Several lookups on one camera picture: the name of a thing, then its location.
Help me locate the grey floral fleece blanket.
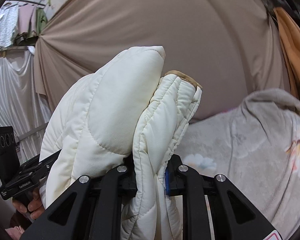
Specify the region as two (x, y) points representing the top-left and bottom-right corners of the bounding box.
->
(176, 89), (300, 239)

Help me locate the hanging green garment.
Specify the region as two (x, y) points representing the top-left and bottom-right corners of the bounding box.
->
(36, 8), (48, 35)

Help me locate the hanging white patterned garment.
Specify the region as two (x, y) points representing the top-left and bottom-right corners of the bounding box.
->
(0, 4), (19, 48)

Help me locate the orange brown cloth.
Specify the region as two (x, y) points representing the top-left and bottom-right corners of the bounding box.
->
(274, 7), (300, 100)

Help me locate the pink cloth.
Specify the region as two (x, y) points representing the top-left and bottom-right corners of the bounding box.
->
(5, 226), (25, 240)

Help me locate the hanging pink garment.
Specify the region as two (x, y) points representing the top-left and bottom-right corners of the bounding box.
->
(18, 4), (38, 37)

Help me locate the person's left hand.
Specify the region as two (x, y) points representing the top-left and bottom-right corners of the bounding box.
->
(12, 188), (45, 220)

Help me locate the beige draped curtain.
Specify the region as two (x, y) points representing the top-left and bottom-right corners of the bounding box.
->
(34, 0), (290, 121)

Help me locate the cream quilted jacket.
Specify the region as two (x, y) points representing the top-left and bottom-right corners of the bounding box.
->
(39, 46), (202, 239)

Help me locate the silver satin curtain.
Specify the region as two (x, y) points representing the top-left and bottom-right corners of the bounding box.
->
(0, 50), (51, 163)

